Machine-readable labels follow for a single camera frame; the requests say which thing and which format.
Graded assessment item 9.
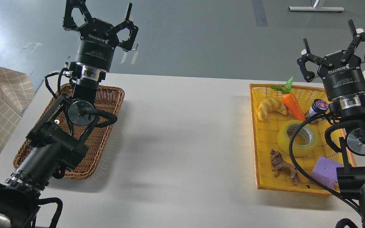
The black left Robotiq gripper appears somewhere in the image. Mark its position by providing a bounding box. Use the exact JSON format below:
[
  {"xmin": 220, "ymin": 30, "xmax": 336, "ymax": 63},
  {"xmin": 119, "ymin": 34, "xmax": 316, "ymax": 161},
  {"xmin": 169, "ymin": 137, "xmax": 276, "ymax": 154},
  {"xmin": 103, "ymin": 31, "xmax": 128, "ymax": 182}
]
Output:
[{"xmin": 63, "ymin": 0, "xmax": 139, "ymax": 72}]

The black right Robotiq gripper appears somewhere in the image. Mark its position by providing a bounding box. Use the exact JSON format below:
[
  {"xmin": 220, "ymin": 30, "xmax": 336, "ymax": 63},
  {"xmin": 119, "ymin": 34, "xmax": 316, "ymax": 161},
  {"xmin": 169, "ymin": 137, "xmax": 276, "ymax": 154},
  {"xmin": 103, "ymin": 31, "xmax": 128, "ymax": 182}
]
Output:
[{"xmin": 297, "ymin": 19, "xmax": 365, "ymax": 102}]

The yellow tape roll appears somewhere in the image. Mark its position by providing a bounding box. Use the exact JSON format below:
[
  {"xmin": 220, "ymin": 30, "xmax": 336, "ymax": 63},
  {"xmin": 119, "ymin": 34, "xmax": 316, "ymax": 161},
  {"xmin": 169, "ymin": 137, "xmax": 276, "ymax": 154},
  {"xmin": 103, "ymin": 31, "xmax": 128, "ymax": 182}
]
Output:
[{"xmin": 276, "ymin": 120, "xmax": 318, "ymax": 157}]

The yellow plastic woven tray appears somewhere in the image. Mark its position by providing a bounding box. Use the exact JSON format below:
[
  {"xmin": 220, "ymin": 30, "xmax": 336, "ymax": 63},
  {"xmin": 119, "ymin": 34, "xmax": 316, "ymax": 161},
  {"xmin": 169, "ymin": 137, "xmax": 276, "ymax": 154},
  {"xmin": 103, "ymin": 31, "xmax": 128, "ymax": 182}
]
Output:
[{"xmin": 249, "ymin": 84, "xmax": 343, "ymax": 196}]

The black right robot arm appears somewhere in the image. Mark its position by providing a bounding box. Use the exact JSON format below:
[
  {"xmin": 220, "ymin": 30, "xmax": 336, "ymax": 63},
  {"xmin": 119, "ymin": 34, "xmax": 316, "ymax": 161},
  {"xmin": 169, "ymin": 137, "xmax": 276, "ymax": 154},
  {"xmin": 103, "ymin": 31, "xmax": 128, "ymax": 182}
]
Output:
[{"xmin": 289, "ymin": 19, "xmax": 365, "ymax": 228}]

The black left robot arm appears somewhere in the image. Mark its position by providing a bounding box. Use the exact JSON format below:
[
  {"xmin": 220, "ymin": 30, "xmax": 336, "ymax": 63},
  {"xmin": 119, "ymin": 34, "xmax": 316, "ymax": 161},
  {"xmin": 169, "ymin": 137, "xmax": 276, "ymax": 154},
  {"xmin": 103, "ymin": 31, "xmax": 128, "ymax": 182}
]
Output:
[{"xmin": 0, "ymin": 0, "xmax": 138, "ymax": 228}]

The small dark jar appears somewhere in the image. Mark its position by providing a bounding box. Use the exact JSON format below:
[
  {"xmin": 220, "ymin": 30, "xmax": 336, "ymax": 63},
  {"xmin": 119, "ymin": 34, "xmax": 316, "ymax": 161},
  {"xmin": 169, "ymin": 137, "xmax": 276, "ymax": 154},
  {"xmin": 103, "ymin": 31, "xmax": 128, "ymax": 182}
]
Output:
[{"xmin": 305, "ymin": 99, "xmax": 329, "ymax": 119}]

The white metal stand base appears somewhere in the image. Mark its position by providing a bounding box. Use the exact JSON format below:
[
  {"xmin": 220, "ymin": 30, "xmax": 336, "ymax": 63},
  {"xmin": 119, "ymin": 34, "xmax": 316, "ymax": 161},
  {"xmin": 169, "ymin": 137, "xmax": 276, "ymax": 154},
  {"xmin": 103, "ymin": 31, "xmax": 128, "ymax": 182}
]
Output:
[{"xmin": 288, "ymin": 0, "xmax": 345, "ymax": 13}]

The orange toy carrot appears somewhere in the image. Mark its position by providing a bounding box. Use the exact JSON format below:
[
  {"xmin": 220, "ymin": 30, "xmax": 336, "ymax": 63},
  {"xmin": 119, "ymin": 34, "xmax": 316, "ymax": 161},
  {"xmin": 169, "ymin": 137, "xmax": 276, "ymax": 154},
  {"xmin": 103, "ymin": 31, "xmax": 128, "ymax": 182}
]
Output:
[{"xmin": 270, "ymin": 76, "xmax": 306, "ymax": 121}]

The toy croissant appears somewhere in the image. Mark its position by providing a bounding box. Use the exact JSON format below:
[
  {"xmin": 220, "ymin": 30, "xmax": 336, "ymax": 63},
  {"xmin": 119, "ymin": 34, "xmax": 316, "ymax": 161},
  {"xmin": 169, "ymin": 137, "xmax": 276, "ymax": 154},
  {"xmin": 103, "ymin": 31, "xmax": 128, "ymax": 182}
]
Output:
[{"xmin": 257, "ymin": 98, "xmax": 288, "ymax": 121}]

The purple foam block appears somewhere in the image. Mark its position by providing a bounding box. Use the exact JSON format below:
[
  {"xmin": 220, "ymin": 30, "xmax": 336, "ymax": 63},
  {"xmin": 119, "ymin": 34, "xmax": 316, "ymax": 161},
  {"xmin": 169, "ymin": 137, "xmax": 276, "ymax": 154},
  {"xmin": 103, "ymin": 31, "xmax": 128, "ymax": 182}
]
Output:
[{"xmin": 311, "ymin": 156, "xmax": 343, "ymax": 189}]

